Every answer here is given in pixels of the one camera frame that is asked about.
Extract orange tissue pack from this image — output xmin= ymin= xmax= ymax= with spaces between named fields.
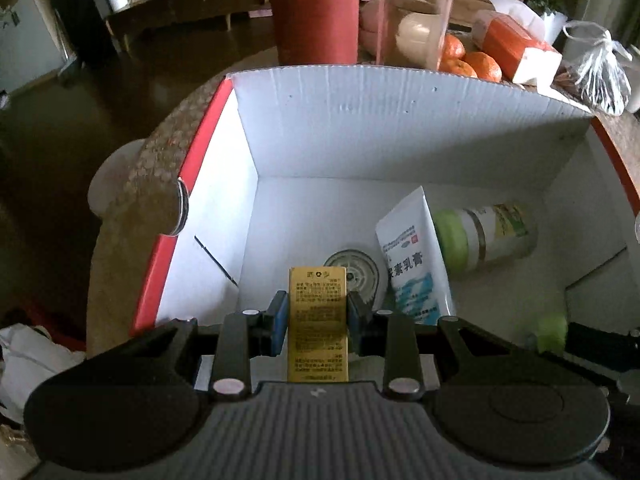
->
xmin=472 ymin=0 xmax=563 ymax=86

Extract black cabinet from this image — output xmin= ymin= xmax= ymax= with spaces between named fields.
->
xmin=50 ymin=0 xmax=118 ymax=68

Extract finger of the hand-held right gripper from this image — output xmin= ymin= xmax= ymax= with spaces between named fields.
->
xmin=565 ymin=321 xmax=640 ymax=361
xmin=606 ymin=362 xmax=640 ymax=411

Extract red thermos flask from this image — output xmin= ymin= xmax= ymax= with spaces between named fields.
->
xmin=270 ymin=0 xmax=361 ymax=66

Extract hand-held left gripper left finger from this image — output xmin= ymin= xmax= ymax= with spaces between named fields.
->
xmin=100 ymin=291 xmax=290 ymax=402

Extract white egg-shaped ornament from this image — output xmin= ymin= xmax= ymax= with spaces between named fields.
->
xmin=360 ymin=0 xmax=445 ymax=68

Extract red cardboard box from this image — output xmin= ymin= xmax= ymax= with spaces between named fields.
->
xmin=129 ymin=64 xmax=640 ymax=361

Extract red cloth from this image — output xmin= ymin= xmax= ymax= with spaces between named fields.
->
xmin=27 ymin=300 xmax=86 ymax=351

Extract white low cabinets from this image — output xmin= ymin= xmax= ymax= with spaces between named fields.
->
xmin=0 ymin=0 xmax=66 ymax=91

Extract green cap bottle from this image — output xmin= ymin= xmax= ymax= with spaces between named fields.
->
xmin=432 ymin=203 xmax=538 ymax=273

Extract white plastic bag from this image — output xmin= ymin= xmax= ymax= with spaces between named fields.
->
xmin=0 ymin=324 xmax=86 ymax=421

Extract small yellow box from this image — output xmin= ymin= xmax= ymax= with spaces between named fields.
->
xmin=287 ymin=267 xmax=351 ymax=383

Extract white cream tube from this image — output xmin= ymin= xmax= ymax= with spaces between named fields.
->
xmin=375 ymin=186 xmax=456 ymax=323

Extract wooden low bench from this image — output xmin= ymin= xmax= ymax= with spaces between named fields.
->
xmin=105 ymin=0 xmax=528 ymax=51

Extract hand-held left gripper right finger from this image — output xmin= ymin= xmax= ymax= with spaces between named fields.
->
xmin=347 ymin=291 xmax=538 ymax=395

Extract white stool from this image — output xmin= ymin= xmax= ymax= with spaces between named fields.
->
xmin=89 ymin=140 xmax=146 ymax=216

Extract clear plastic bag dark contents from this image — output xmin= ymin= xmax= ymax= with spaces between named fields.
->
xmin=555 ymin=20 xmax=633 ymax=116

